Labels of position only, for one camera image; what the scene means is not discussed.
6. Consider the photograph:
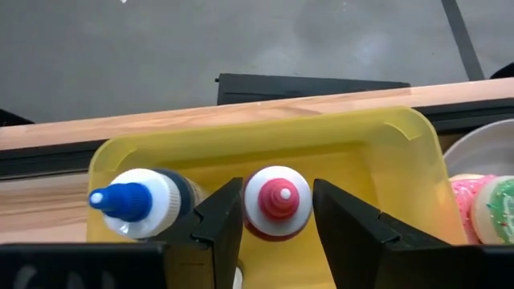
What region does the large blue food coloring bottle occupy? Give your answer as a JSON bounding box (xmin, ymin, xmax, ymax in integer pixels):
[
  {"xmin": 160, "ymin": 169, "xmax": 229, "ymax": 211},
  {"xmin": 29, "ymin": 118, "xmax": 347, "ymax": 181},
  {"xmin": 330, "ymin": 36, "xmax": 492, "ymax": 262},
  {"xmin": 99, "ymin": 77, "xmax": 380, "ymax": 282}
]
[{"xmin": 88, "ymin": 167, "xmax": 210, "ymax": 241}]

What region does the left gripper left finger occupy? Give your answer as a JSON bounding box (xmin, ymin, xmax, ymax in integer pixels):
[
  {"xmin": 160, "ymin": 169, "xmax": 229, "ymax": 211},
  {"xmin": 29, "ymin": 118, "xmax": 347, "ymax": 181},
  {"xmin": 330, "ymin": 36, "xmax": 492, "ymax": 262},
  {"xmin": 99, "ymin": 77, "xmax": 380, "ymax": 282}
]
[{"xmin": 0, "ymin": 177, "xmax": 244, "ymax": 289}]

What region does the green frosted donut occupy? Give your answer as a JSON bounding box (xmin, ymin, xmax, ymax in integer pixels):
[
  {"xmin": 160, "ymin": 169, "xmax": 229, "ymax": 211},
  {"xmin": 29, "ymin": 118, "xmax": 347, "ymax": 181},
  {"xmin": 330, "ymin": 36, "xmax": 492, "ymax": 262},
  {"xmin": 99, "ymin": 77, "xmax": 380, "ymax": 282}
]
[{"xmin": 470, "ymin": 175, "xmax": 514, "ymax": 246}]

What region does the gray round plate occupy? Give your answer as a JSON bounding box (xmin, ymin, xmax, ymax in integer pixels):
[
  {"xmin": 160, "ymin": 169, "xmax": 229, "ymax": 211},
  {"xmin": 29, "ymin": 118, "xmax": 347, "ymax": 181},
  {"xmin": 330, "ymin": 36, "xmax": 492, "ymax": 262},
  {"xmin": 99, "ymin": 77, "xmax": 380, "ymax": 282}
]
[{"xmin": 443, "ymin": 118, "xmax": 514, "ymax": 180}]

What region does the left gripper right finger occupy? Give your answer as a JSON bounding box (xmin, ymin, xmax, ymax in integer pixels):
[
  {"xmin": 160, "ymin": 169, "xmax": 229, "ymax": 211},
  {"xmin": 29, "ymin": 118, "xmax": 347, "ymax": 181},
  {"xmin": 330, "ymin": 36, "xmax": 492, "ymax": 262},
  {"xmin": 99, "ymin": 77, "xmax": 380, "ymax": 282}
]
[{"xmin": 313, "ymin": 179, "xmax": 514, "ymax": 289}]

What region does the black table base foot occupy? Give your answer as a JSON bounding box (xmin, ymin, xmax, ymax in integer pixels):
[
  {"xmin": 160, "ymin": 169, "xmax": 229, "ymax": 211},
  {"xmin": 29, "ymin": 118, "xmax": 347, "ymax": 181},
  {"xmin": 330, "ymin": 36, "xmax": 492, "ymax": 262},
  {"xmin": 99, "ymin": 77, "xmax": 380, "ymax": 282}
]
[{"xmin": 214, "ymin": 72, "xmax": 411, "ymax": 106}]

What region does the yellow translucent plastic bin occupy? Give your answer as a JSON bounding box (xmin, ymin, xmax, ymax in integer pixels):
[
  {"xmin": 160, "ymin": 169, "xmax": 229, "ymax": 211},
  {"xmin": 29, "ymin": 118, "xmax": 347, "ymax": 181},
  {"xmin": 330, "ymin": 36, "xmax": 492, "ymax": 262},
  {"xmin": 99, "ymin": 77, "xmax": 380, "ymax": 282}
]
[{"xmin": 86, "ymin": 105, "xmax": 469, "ymax": 289}]

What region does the large red food coloring bottle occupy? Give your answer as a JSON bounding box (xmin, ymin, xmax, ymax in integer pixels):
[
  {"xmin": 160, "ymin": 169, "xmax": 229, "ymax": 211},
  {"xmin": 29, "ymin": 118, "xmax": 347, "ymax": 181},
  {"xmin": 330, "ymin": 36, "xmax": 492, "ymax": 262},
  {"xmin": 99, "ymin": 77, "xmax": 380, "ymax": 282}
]
[{"xmin": 243, "ymin": 165, "xmax": 314, "ymax": 243}]

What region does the pink frosted donut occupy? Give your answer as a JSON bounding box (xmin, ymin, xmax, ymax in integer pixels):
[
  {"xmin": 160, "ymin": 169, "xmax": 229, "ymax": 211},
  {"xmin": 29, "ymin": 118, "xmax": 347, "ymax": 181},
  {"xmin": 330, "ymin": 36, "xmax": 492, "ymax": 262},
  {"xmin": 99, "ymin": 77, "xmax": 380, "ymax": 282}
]
[{"xmin": 448, "ymin": 173, "xmax": 499, "ymax": 246}]

